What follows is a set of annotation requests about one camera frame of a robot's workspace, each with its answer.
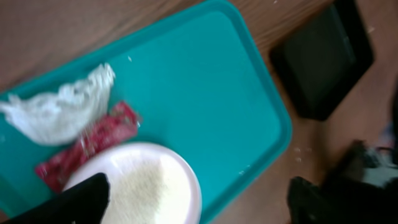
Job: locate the teal serving tray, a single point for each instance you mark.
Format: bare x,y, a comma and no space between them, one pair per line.
202,89

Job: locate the red snack wrapper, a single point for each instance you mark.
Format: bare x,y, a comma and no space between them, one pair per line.
116,126

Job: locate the crumpled white napkin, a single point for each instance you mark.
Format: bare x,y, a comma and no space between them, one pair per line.
53,119

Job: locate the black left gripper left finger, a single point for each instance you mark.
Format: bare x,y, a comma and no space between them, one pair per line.
84,203

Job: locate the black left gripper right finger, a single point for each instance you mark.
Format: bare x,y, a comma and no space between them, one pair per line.
311,202

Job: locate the black rectangular tray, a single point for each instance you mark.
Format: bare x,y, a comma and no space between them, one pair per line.
320,62

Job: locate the large white plate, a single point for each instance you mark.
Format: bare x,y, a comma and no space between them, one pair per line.
148,183

